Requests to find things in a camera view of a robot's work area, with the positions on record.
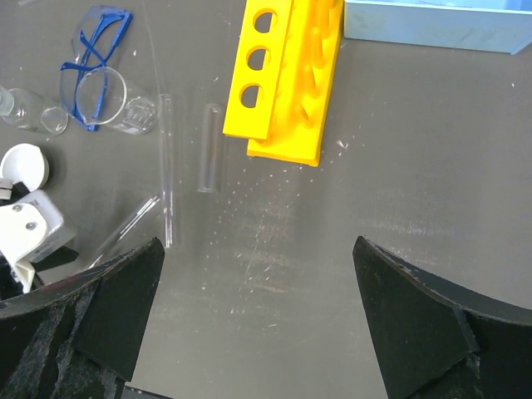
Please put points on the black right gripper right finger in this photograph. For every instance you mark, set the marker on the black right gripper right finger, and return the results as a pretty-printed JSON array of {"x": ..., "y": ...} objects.
[{"x": 436, "y": 339}]

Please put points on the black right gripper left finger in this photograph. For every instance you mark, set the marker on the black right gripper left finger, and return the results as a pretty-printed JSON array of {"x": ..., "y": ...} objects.
[{"x": 80, "y": 337}]

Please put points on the long thin glass tube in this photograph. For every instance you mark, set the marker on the long thin glass tube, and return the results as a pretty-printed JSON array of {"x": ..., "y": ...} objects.
[{"x": 167, "y": 167}]

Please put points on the short clear test tube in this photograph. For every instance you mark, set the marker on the short clear test tube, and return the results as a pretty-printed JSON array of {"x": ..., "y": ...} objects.
[{"x": 212, "y": 149}]

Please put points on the yellow test tube rack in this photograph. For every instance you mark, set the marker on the yellow test tube rack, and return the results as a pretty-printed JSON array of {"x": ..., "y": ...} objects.
[{"x": 283, "y": 77}]

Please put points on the white round lid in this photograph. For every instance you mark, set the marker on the white round lid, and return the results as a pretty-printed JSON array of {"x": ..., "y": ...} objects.
[{"x": 26, "y": 163}]

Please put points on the clear glass beaker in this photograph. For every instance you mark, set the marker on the clear glass beaker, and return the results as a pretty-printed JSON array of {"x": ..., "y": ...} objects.
[{"x": 105, "y": 98}]

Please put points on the blue safety glasses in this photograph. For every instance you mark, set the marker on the blue safety glasses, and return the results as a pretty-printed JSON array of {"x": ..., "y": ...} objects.
[{"x": 95, "y": 43}]

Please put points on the blue divided storage bin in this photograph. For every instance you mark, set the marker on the blue divided storage bin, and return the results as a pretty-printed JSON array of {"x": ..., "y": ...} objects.
[{"x": 486, "y": 26}]

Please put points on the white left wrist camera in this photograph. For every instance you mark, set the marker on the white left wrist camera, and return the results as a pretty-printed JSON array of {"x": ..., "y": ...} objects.
[{"x": 32, "y": 229}]

